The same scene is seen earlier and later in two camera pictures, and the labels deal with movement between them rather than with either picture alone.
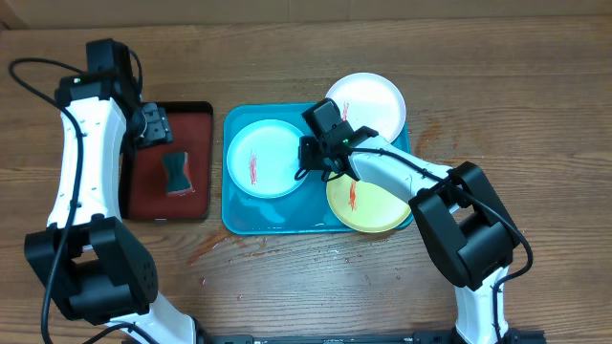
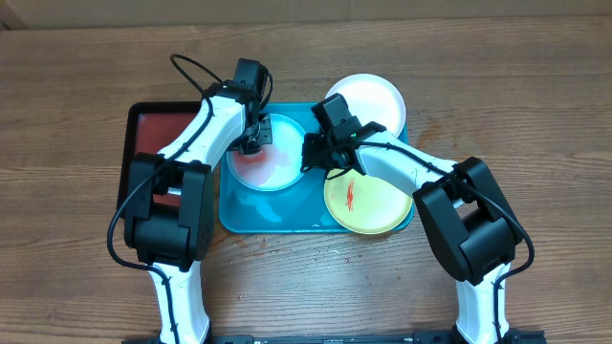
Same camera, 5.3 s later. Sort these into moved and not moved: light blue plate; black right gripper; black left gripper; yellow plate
Moved: black left gripper
Not moved: light blue plate; yellow plate; black right gripper
